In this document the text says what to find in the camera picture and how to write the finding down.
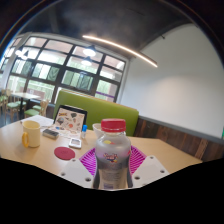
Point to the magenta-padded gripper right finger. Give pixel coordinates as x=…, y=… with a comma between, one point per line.
x=140, y=163

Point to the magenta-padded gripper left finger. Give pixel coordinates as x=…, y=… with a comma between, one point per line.
x=85, y=163

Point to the clear red-capped drink bottle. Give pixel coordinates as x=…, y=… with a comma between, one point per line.
x=112, y=156

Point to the small white device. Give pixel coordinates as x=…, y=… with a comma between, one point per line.
x=75, y=143

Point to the flat round red coaster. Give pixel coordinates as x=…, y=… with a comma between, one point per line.
x=64, y=153

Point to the small blue-capped bottle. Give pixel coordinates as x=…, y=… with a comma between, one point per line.
x=84, y=132

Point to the small dark box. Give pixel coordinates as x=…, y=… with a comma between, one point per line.
x=50, y=133

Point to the sticker-covered black laptop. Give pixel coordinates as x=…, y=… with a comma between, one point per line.
x=70, y=119

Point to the green upholstered bench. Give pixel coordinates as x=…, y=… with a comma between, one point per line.
x=100, y=108

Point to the yellow mug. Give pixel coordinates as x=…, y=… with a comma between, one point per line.
x=32, y=134

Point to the wooden chairs with green seats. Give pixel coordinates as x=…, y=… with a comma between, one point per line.
x=31, y=112

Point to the wooden dining table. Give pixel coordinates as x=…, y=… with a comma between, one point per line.
x=25, y=96

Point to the dark pendant lamps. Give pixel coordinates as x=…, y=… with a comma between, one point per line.
x=89, y=51

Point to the long linear ceiling light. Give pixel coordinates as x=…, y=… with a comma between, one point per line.
x=123, y=49

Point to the black-framed window wall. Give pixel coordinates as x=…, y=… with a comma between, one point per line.
x=50, y=70

